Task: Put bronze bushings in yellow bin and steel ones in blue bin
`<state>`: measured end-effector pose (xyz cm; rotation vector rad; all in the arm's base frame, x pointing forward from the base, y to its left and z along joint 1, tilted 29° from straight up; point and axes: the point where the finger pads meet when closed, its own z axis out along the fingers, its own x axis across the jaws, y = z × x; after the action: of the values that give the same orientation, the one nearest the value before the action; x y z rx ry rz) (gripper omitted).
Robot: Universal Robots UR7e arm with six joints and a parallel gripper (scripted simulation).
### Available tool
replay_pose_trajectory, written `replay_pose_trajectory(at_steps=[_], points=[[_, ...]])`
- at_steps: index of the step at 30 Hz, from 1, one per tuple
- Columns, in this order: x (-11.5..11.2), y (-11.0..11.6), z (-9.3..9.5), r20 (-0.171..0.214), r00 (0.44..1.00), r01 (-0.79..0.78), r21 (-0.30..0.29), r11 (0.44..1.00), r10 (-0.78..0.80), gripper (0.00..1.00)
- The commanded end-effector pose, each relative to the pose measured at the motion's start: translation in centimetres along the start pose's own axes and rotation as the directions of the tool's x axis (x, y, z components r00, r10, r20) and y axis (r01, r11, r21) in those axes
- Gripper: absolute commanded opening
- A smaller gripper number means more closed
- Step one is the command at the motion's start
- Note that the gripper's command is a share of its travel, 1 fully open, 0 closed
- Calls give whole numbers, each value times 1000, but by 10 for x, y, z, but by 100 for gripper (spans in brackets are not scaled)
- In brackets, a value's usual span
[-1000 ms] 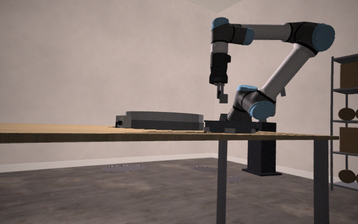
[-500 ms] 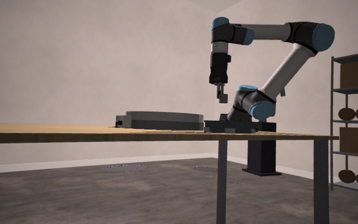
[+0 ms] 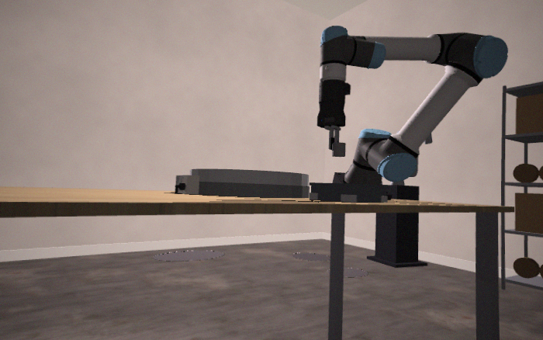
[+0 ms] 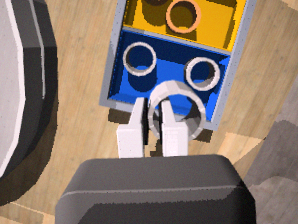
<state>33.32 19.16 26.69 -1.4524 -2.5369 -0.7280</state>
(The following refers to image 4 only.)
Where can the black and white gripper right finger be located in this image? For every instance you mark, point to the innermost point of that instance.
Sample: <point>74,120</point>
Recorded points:
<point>173,135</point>

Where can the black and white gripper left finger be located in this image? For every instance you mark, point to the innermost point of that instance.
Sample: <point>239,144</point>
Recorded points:
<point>130,136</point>

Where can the bronze bushing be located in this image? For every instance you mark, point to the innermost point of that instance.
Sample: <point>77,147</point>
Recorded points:
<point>190,5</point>
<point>156,2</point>

